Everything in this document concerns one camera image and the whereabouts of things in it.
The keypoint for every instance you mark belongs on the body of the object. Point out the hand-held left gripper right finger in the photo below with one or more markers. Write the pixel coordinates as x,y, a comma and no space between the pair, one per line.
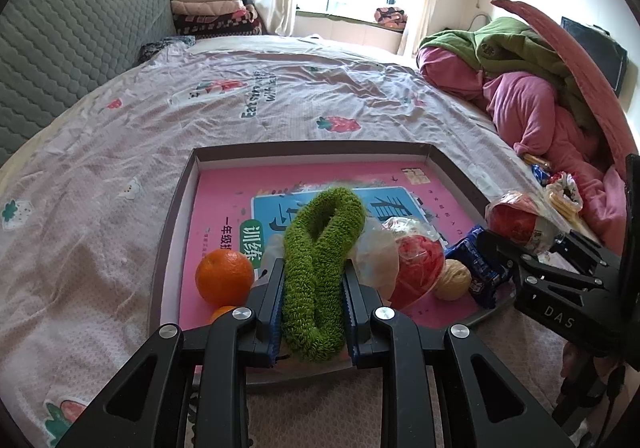
350,323

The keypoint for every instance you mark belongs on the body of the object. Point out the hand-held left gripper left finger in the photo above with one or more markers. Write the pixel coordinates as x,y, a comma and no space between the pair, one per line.
272,328

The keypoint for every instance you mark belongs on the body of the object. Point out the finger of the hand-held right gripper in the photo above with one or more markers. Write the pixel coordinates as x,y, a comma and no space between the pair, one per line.
590,253
500,253

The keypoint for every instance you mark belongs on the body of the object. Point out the blue snack packet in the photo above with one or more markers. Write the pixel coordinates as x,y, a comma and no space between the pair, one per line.
480,268

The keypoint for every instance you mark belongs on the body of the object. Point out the red snack packet white label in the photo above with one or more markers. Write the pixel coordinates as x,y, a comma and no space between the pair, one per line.
510,220

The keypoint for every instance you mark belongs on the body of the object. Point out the orange tangerine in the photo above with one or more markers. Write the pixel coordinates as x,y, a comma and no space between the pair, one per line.
224,277
222,314

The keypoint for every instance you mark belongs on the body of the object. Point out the cream textured ball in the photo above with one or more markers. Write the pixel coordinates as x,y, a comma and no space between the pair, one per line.
452,280

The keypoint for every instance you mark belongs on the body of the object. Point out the cream pouch with black trim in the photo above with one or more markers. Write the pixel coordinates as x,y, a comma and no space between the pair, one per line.
375,253

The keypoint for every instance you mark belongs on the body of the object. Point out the clear bag with red contents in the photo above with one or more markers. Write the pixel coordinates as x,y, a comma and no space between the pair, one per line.
417,268

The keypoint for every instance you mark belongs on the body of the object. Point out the shallow grey cardboard box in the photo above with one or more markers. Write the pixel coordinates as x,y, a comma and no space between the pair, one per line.
172,238

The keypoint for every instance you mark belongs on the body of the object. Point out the plastic bag of snacks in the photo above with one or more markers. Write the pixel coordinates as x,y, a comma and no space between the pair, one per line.
565,195

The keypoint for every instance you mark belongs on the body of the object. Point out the small blue packet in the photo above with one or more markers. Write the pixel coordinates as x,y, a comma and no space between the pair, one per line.
541,174

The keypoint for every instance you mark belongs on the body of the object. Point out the small orange packet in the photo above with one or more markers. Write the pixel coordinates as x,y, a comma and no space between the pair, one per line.
535,161

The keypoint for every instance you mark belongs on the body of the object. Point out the pink book with blue print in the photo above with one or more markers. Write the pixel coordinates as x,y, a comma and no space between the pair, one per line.
220,198

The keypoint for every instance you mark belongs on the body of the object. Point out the pink clothing pile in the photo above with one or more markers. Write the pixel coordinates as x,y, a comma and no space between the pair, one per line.
525,113

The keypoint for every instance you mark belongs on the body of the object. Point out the pink quilted cushion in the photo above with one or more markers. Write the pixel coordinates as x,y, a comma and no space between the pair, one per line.
585,78

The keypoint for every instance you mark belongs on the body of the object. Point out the black flat screen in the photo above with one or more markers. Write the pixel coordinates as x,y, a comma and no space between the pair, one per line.
595,53

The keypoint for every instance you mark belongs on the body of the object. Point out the green jacket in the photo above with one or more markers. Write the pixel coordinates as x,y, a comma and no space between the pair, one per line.
510,48

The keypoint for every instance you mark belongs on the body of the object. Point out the floral bag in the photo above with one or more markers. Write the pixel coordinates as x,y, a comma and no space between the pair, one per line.
391,16

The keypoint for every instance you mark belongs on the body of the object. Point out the dark floral cloth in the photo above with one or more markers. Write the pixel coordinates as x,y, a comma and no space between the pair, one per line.
165,47

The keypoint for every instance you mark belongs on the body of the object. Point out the dark checkered folded blanket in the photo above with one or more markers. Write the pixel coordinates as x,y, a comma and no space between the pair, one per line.
215,26

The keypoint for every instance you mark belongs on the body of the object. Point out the pink folded blanket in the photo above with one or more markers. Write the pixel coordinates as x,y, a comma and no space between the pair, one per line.
207,8

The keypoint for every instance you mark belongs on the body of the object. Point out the grey quilted headboard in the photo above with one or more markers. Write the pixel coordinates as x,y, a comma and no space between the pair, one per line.
70,48

